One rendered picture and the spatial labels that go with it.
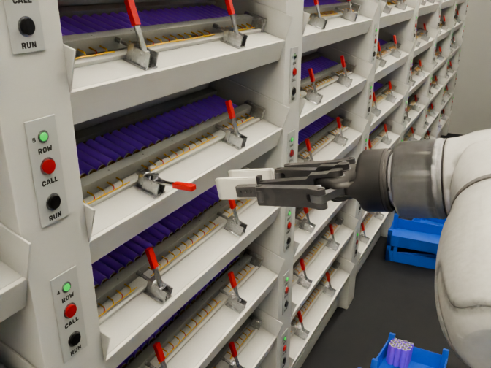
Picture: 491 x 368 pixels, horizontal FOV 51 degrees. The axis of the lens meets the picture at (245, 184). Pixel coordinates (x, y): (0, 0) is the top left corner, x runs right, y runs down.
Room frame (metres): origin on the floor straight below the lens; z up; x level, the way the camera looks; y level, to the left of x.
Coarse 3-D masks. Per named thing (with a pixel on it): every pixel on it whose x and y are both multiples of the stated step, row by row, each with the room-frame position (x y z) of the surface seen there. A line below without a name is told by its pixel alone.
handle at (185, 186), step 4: (156, 176) 0.72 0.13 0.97; (156, 180) 0.72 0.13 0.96; (160, 180) 0.72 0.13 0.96; (164, 180) 0.72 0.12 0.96; (160, 184) 0.71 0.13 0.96; (164, 184) 0.71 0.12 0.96; (168, 184) 0.70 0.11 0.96; (172, 184) 0.70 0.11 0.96; (176, 184) 0.70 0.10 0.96; (180, 184) 0.69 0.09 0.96; (184, 184) 0.69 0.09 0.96; (188, 184) 0.69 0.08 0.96; (192, 184) 0.69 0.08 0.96; (176, 188) 0.70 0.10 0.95; (180, 188) 0.69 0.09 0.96; (184, 188) 0.69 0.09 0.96; (188, 188) 0.69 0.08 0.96; (192, 188) 0.68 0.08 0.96
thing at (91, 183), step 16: (224, 112) 1.04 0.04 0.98; (240, 112) 1.07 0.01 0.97; (192, 128) 0.93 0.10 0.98; (208, 128) 0.95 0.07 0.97; (160, 144) 0.83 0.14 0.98; (176, 144) 0.86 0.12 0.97; (128, 160) 0.75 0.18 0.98; (144, 160) 0.77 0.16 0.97; (160, 160) 0.80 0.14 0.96; (96, 176) 0.68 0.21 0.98; (112, 176) 0.71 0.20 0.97
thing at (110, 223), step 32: (224, 96) 1.18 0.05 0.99; (256, 96) 1.14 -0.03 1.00; (224, 128) 1.02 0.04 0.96; (256, 128) 1.07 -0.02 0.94; (192, 160) 0.85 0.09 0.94; (224, 160) 0.88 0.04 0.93; (96, 192) 0.68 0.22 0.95; (128, 192) 0.70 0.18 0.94; (192, 192) 0.80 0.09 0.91; (96, 224) 0.61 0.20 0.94; (128, 224) 0.64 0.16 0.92; (96, 256) 0.60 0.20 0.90
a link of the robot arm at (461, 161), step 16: (448, 144) 0.52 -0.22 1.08; (464, 144) 0.51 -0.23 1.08; (480, 144) 0.49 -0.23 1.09; (448, 160) 0.50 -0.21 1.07; (464, 160) 0.48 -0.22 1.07; (480, 160) 0.47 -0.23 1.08; (448, 176) 0.49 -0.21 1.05; (464, 176) 0.46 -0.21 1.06; (480, 176) 0.44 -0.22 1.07; (448, 192) 0.49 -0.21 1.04; (448, 208) 0.49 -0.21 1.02
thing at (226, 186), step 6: (216, 180) 0.64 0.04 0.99; (222, 180) 0.64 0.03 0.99; (228, 180) 0.64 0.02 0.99; (234, 180) 0.63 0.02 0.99; (240, 180) 0.63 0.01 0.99; (246, 180) 0.62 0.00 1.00; (252, 180) 0.62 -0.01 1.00; (216, 186) 0.65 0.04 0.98; (222, 186) 0.64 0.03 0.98; (228, 186) 0.64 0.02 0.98; (234, 186) 0.63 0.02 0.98; (222, 192) 0.64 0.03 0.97; (228, 192) 0.64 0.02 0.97; (234, 192) 0.63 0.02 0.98; (222, 198) 0.64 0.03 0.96; (228, 198) 0.64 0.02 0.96; (234, 198) 0.63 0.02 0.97; (240, 198) 0.63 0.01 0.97; (246, 198) 0.62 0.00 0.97; (252, 198) 0.62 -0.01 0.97
